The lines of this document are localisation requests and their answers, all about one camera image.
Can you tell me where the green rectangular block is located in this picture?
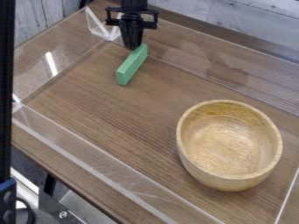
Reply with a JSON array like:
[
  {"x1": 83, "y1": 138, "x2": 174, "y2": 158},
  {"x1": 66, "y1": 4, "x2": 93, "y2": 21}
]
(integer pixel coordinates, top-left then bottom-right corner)
[{"x1": 116, "y1": 44, "x2": 148, "y2": 86}]

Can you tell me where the brown wooden bowl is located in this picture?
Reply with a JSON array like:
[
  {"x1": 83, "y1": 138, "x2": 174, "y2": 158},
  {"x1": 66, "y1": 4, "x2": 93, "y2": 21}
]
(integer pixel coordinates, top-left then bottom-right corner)
[{"x1": 174, "y1": 100, "x2": 282, "y2": 192}]

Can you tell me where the black cable loop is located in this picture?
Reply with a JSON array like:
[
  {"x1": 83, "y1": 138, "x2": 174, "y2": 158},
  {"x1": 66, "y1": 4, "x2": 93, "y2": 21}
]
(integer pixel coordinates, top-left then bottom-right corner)
[{"x1": 14, "y1": 196, "x2": 37, "y2": 224}]

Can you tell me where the clear acrylic barrier wall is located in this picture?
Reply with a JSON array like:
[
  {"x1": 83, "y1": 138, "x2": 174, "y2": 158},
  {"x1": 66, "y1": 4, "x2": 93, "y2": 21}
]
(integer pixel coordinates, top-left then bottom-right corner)
[{"x1": 13, "y1": 86, "x2": 224, "y2": 224}]

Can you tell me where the grey metal base plate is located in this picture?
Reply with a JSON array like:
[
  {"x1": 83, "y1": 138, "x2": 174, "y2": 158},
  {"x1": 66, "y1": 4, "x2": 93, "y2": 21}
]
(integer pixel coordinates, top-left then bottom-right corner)
[{"x1": 15, "y1": 193, "x2": 83, "y2": 224}]

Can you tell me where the black table leg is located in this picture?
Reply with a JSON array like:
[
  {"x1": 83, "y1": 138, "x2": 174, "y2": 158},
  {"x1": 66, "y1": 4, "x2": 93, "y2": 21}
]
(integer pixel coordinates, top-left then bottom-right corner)
[{"x1": 42, "y1": 174, "x2": 55, "y2": 196}]

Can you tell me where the clear acrylic corner bracket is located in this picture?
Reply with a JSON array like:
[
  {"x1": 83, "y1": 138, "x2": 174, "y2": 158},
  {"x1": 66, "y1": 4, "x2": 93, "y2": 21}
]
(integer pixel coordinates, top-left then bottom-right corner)
[{"x1": 83, "y1": 7, "x2": 121, "y2": 41}]

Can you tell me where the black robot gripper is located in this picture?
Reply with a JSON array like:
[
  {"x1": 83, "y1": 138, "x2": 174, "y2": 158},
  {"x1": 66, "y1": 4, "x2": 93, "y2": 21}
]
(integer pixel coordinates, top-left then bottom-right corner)
[{"x1": 105, "y1": 0, "x2": 158, "y2": 50}]

